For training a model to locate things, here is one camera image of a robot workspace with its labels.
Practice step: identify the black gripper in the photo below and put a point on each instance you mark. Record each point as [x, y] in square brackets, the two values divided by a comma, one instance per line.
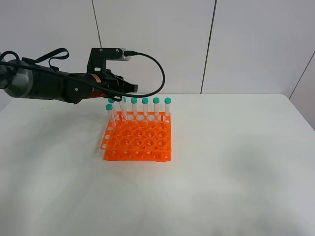
[112, 85]

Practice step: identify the green-capped test tube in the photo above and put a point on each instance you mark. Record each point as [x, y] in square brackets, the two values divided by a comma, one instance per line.
[122, 110]

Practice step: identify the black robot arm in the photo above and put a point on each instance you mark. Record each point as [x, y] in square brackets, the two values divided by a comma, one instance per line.
[26, 78]

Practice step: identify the rack tube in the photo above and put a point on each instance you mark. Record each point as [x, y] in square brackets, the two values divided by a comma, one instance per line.
[145, 102]
[124, 108]
[109, 111]
[114, 111]
[156, 106]
[134, 106]
[167, 102]

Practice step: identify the rack tube front left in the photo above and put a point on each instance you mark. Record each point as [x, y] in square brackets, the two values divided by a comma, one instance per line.
[109, 111]

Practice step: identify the orange test tube rack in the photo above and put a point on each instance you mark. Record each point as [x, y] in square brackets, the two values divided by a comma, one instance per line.
[138, 138]

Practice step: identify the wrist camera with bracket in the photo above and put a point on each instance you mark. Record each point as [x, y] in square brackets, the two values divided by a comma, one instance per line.
[99, 56]

